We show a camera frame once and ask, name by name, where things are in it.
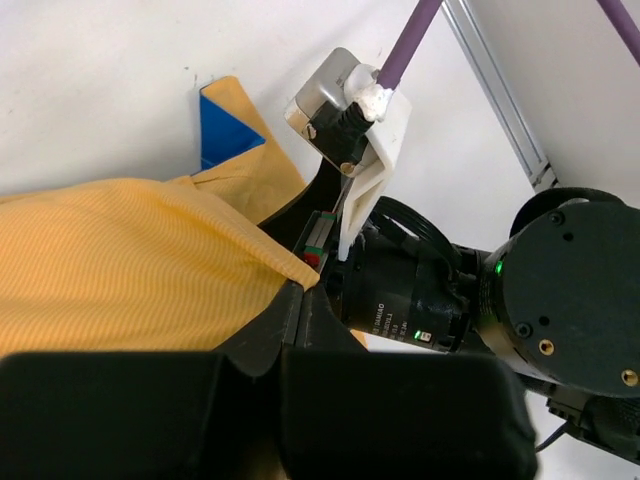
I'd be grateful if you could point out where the orange pillowcase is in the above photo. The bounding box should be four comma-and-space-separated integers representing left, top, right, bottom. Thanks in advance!
1, 76, 320, 355

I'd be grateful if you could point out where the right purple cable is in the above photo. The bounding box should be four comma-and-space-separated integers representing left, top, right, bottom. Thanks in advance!
374, 0, 640, 96

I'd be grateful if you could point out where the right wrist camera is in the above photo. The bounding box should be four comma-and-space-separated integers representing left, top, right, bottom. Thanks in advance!
284, 47, 412, 261

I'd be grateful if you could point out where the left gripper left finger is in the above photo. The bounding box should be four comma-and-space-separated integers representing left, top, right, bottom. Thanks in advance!
1, 282, 303, 479

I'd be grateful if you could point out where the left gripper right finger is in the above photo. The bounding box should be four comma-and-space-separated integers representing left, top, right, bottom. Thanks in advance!
282, 289, 538, 479

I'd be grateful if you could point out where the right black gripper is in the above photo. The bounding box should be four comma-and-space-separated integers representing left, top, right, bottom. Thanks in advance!
259, 161, 480, 354

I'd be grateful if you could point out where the aluminium frame profile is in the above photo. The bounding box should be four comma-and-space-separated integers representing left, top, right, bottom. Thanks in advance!
442, 1, 559, 192

